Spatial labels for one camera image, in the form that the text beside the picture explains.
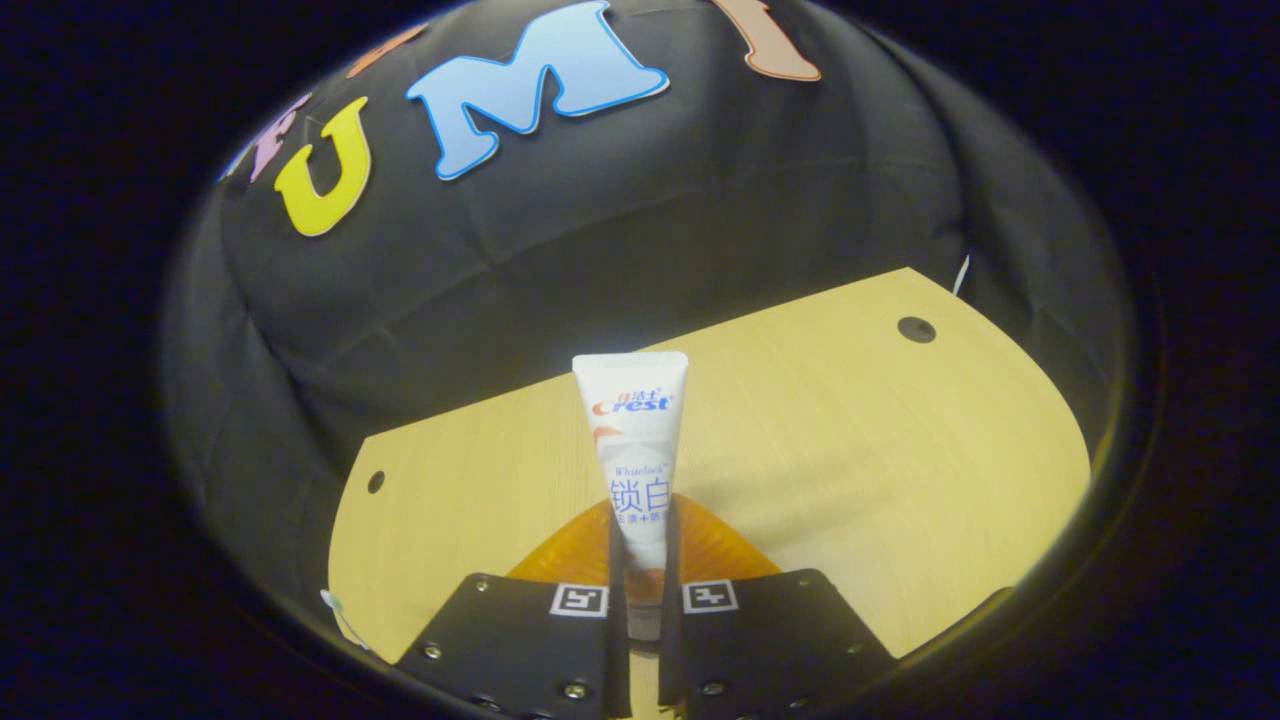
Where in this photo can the white toothpaste tube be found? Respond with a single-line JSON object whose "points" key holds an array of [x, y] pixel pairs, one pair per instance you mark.
{"points": [[635, 440]]}

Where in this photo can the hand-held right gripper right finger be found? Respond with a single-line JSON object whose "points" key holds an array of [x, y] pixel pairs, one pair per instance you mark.
{"points": [[770, 640]]}

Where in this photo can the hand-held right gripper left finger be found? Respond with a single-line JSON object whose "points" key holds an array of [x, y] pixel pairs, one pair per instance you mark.
{"points": [[520, 640]]}

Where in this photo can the black backdrop cloth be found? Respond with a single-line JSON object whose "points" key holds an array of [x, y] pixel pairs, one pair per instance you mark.
{"points": [[700, 200]]}

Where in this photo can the light wooden desktop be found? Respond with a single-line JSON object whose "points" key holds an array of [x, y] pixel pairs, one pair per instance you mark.
{"points": [[850, 450]]}

